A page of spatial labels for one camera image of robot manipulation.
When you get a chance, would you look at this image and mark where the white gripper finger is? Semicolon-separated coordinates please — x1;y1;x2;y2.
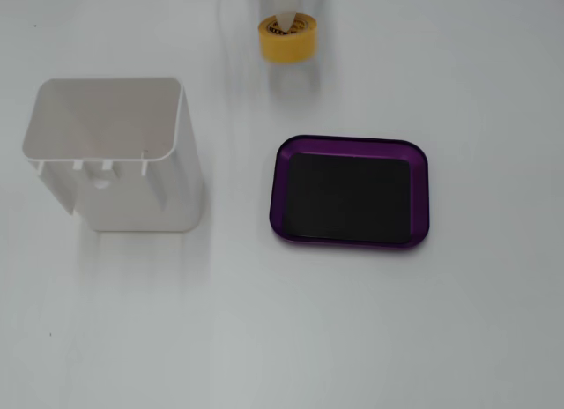
263;0;309;32

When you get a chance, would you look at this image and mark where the yellow masking tape roll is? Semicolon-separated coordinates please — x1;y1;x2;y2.
257;11;320;65

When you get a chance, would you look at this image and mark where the white open plastic box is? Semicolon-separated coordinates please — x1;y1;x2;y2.
21;77;204;233

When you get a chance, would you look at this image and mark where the black tray mat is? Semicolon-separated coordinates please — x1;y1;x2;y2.
282;152;413;245

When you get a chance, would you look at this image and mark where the purple metal tray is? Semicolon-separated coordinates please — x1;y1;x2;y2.
268;134;430;251

